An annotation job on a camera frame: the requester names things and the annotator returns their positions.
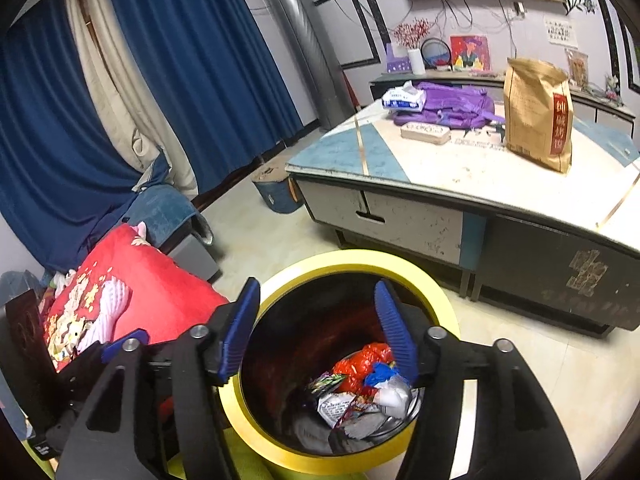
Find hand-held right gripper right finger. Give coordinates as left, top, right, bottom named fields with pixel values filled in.
left=375, top=280, right=581, bottom=480

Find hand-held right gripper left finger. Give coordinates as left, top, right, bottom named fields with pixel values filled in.
left=55, top=277, right=261, bottom=480

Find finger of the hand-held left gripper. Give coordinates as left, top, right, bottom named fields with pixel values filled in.
left=100, top=329, right=150, bottom=363

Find red snack packet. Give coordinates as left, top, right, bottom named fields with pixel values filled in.
left=332, top=342, right=396, bottom=392

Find blue wrapper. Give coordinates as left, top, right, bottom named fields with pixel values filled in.
left=362, top=362, right=402, bottom=387

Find black green snack packet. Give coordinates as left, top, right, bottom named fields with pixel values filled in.
left=309, top=372, right=347, bottom=397

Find yellow black trash bin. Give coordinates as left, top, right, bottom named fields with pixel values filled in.
left=217, top=249, right=461, bottom=477

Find grey storage container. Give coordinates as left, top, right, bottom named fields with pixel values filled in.
left=0, top=270, right=43, bottom=307

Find red floral blanket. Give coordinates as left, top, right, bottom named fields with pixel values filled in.
left=42, top=223, right=231, bottom=373

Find pile of clothes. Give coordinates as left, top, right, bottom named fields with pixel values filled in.
left=49, top=269, right=77, bottom=298

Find white blue coffee table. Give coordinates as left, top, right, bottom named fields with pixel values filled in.
left=285, top=95, right=640, bottom=347

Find blue cardboard box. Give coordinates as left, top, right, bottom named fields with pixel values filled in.
left=251, top=164, right=304, bottom=214

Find flat beige box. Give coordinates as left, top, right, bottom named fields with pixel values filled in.
left=400, top=122, right=452, bottom=146

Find blue curtain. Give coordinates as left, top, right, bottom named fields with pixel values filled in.
left=103, top=0, right=307, bottom=196
left=0, top=5, right=168, bottom=273

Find purple bag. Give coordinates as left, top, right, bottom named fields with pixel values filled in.
left=392, top=81, right=507, bottom=129

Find white blue tissue pack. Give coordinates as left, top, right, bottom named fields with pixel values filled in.
left=381, top=81, right=427, bottom=112

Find beige curtain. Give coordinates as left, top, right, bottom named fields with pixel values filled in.
left=64, top=0, right=198, bottom=200

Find brown paper bag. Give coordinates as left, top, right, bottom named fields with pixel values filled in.
left=502, top=57, right=574, bottom=174

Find purple box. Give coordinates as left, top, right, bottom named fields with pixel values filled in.
left=386, top=42, right=411, bottom=74

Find round dark framed ornament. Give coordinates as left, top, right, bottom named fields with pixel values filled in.
left=421, top=37, right=452, bottom=72

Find red framed picture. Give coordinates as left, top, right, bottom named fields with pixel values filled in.
left=450, top=35, right=492, bottom=74

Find silver cylindrical air conditioner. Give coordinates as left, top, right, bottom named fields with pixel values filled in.
left=260, top=0, right=360, bottom=132

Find red berry branches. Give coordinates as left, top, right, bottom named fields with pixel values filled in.
left=392, top=17, right=436, bottom=52

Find clear snack packet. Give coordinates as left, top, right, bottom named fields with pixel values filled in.
left=567, top=50, right=589, bottom=87

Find small potted flower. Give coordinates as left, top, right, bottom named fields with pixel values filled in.
left=604, top=75, right=624, bottom=107

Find grey bed frame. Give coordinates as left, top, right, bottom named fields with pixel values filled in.
left=162, top=232, right=222, bottom=284

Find black wall cables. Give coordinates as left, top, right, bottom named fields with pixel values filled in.
left=434, top=0, right=517, bottom=33

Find white paper wall note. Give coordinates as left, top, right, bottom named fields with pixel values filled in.
left=544, top=15, right=579, bottom=49

